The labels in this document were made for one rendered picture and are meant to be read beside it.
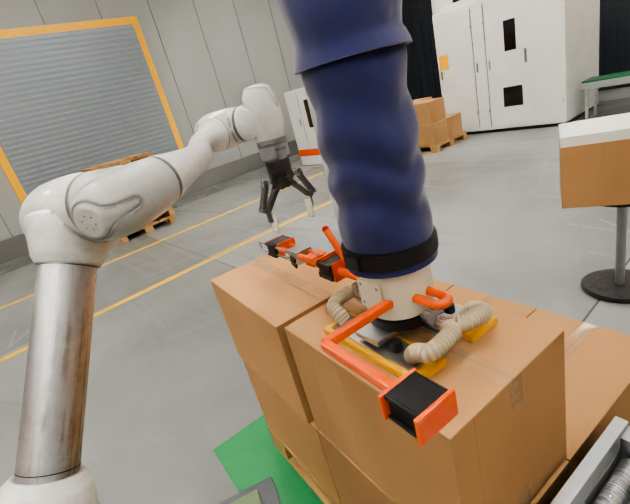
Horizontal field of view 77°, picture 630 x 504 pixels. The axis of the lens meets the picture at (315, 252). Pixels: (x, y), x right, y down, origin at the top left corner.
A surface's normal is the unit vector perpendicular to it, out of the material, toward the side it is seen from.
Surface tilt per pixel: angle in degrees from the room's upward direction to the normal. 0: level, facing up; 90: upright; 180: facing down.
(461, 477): 90
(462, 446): 90
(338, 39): 85
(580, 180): 90
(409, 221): 73
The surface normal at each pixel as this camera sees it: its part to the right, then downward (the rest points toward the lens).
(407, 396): -0.25, -0.90
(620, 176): -0.45, 0.43
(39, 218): -0.37, -0.04
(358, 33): 0.11, 0.18
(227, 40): 0.63, 0.14
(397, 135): 0.36, 0.05
